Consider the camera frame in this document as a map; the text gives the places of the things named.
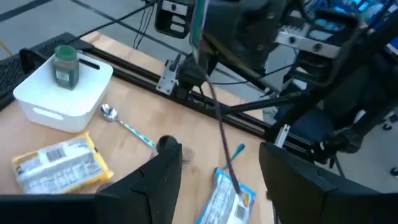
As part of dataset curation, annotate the green-lid spice jar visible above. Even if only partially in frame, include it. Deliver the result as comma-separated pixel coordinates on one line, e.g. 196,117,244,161
52,45,80,91

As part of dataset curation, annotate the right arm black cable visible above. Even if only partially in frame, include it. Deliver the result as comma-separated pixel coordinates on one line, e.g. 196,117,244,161
203,73,243,194

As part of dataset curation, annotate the black desk device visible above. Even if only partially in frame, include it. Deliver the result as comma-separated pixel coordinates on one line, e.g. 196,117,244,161
154,0,195,40

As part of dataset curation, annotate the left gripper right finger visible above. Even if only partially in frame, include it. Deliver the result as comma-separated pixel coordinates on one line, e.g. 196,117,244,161
259,141,348,224

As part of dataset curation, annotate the blue white ramen packet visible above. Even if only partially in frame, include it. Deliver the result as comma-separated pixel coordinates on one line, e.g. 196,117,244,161
195,167,257,224

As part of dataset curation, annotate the yellow cable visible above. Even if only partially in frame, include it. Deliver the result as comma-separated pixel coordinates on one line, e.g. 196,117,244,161
0,39,13,57

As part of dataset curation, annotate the black cable bundle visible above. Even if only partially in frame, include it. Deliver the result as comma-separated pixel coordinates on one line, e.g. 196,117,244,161
63,0,159,50

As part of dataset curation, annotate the yellow ramen packet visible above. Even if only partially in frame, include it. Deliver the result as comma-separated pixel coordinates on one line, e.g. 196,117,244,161
11,131,114,195

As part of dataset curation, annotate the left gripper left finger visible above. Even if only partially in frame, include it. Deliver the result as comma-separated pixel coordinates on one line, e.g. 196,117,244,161
93,143,183,224

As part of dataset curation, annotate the blue-striped handle metal spoon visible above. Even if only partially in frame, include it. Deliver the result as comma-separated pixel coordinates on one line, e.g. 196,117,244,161
99,103,156,149

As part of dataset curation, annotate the white plastic bin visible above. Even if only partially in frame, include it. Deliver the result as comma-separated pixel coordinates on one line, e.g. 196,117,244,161
12,52,114,134

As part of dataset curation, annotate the black table frame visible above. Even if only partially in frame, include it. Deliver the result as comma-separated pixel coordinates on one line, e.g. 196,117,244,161
77,43,336,166

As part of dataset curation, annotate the silver mounting bracket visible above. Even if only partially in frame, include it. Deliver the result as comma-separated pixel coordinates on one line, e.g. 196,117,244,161
155,54,183,96

